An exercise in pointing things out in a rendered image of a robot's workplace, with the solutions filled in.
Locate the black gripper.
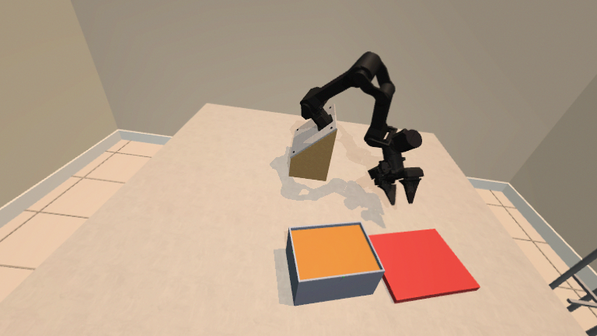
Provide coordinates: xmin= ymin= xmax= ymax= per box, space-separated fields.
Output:
xmin=374 ymin=154 xmax=424 ymax=205

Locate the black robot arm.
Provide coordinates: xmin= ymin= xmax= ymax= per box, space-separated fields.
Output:
xmin=300 ymin=51 xmax=422 ymax=180

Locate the red lid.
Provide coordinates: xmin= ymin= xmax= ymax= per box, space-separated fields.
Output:
xmin=368 ymin=229 xmax=480 ymax=304

